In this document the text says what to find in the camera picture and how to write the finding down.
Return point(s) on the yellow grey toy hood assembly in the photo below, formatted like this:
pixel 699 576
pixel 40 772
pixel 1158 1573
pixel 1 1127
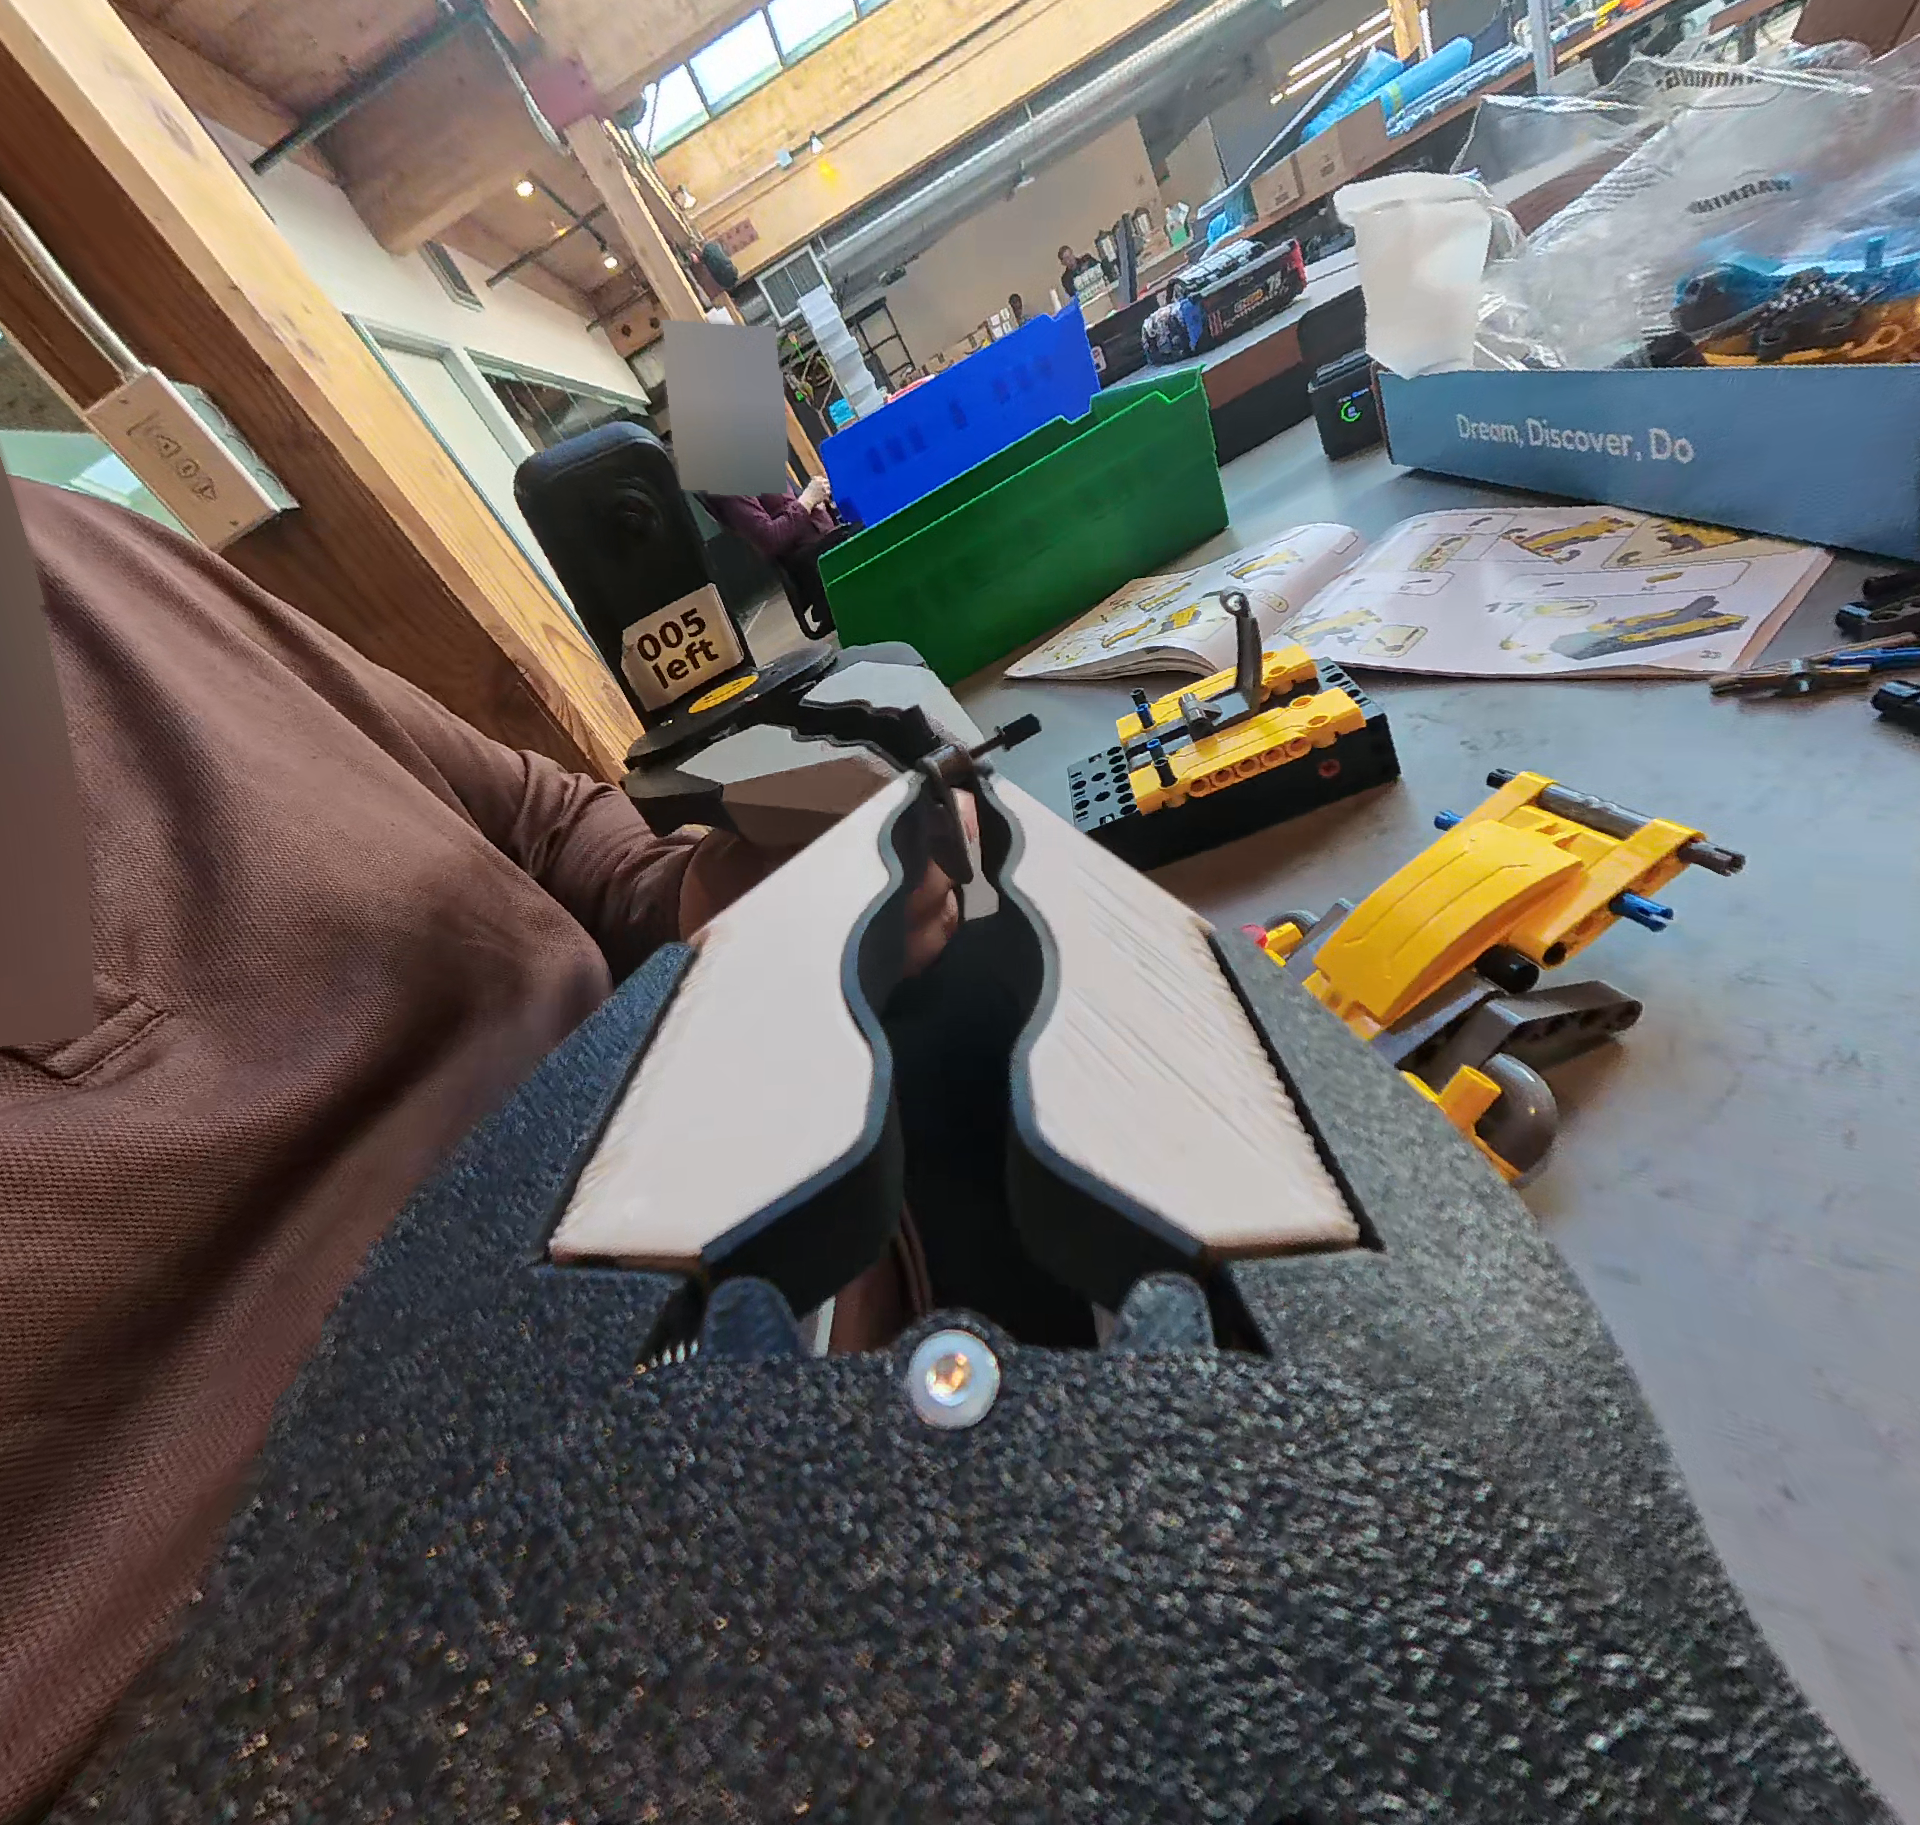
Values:
pixel 1473 894

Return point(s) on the person's brown shirt torso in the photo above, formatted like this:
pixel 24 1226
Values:
pixel 300 1031

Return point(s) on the black yellow toy base assembly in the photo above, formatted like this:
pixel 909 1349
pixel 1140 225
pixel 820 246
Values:
pixel 1245 768

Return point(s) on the clear bag with blue parts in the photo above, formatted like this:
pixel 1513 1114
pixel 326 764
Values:
pixel 1726 206

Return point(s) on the green plastic bin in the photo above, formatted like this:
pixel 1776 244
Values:
pixel 1050 536

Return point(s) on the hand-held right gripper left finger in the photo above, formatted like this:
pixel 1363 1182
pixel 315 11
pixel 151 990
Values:
pixel 736 1089

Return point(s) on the person's left hand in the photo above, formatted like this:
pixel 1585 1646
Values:
pixel 939 915

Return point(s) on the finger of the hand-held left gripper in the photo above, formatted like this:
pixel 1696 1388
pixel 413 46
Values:
pixel 795 789
pixel 900 698

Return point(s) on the blue cardboard box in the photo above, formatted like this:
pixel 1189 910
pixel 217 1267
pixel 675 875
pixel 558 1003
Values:
pixel 1650 461

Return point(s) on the wooden table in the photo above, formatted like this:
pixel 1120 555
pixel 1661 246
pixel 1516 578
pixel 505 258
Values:
pixel 300 354

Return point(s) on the black device with green display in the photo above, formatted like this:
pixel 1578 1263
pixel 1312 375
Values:
pixel 1346 407

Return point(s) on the blue rolled mat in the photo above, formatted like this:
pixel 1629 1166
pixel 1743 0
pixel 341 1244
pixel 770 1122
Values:
pixel 1389 86

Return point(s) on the grey connector with black pins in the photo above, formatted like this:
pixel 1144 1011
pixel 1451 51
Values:
pixel 947 768

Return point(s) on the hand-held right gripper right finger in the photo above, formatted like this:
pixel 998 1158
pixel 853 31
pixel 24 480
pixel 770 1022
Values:
pixel 1186 1089

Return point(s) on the white plastic bag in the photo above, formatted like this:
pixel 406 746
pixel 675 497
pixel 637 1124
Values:
pixel 1418 266

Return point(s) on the grey desk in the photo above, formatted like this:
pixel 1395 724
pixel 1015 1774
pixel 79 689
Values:
pixel 1726 1105

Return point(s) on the person's left forearm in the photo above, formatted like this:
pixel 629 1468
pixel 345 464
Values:
pixel 558 805

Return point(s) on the white wall switch box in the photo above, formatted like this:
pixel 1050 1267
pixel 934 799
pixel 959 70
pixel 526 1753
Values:
pixel 188 461

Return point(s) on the open instruction booklet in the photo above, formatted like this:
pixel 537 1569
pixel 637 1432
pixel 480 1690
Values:
pixel 1473 594

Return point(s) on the blue plastic bin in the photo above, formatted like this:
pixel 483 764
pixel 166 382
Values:
pixel 959 413

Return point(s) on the pile of small loose bricks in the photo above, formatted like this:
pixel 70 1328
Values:
pixel 1817 656

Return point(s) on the white framed glass partition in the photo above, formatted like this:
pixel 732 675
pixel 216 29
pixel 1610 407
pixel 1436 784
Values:
pixel 495 400

